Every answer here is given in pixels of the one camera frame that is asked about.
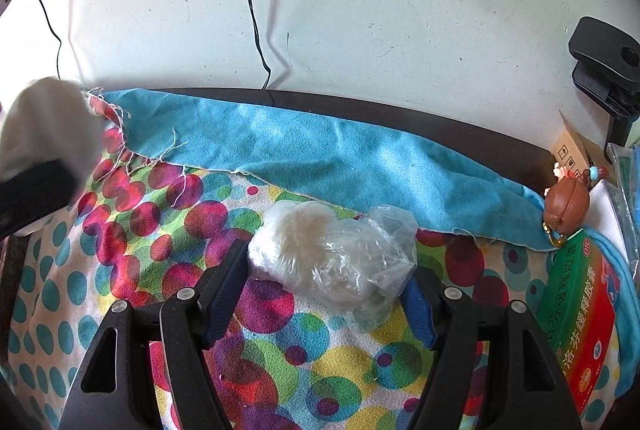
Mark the white paper box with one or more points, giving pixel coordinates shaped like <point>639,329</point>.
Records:
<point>607,215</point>

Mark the white sock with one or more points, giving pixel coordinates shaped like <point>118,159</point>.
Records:
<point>45,125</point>

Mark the polka dot blanket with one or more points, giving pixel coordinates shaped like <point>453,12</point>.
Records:
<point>300,150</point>

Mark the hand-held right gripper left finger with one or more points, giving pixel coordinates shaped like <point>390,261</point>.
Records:
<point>222,305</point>

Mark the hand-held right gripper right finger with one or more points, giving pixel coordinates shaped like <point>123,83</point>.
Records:
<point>417,310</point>

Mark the green and red medicine box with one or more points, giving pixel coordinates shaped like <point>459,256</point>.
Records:
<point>575,325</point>

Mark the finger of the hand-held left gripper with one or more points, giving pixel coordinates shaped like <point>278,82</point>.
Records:
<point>35,195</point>

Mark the clear plastic bag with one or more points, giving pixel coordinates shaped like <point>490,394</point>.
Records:
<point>627,180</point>

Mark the black clamp mount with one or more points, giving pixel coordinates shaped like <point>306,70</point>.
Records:
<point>600,45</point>

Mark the brown walnut charm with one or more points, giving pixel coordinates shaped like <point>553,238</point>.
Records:
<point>565,207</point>

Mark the plastic-wrapped white wad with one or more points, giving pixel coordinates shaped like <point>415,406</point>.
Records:
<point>320,255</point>

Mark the small cardboard box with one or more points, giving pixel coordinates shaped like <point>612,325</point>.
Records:
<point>575,150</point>

